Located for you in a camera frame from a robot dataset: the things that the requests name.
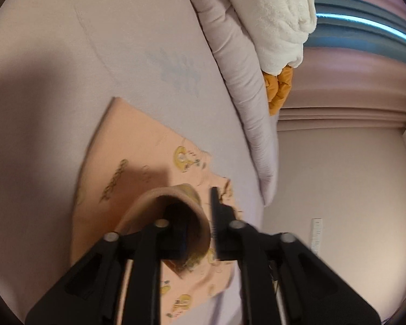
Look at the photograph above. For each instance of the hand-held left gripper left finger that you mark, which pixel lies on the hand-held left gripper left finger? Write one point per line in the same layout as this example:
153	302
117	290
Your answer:
149	243

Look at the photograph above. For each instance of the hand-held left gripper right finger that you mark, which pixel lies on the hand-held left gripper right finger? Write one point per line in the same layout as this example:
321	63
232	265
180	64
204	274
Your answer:
217	216

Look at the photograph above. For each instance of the orange cartoon print shirt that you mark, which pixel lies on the orange cartoon print shirt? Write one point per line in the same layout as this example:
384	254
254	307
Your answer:
138	149

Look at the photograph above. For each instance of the white paper strip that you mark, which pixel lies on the white paper strip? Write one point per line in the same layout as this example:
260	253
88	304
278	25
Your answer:
316	237

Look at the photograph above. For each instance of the pink duvet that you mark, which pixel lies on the pink duvet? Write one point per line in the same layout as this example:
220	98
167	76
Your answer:
236	57

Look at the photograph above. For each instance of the white plush goose toy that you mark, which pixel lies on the white plush goose toy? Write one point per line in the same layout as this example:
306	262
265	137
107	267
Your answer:
274	17

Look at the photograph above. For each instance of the pink bed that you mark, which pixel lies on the pink bed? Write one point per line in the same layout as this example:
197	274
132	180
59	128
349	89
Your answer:
88	40

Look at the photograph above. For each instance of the teal curtain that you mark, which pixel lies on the teal curtain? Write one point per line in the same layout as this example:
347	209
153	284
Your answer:
341	8

